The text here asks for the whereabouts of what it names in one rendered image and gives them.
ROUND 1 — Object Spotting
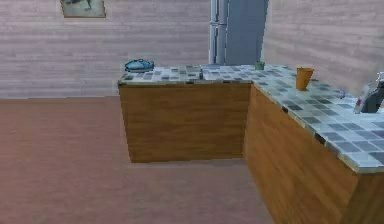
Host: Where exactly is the wooden counter with tiled top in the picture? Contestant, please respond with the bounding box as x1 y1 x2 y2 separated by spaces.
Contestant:
117 63 384 224

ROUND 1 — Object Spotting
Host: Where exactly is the blue lidded pot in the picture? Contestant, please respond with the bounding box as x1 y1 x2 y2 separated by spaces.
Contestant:
124 58 155 74

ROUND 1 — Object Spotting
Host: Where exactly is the grey fridge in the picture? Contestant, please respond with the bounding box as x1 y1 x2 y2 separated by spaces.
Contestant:
208 0 270 66

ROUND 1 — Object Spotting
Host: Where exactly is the orange cup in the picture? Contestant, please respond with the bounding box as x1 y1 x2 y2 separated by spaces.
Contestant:
295 67 315 91

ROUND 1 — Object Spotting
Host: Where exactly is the clear bottle with red base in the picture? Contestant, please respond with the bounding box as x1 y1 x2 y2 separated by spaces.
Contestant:
353 83 372 115

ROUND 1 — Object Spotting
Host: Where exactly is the framed wall picture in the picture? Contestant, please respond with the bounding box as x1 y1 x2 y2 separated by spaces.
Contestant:
59 0 107 19

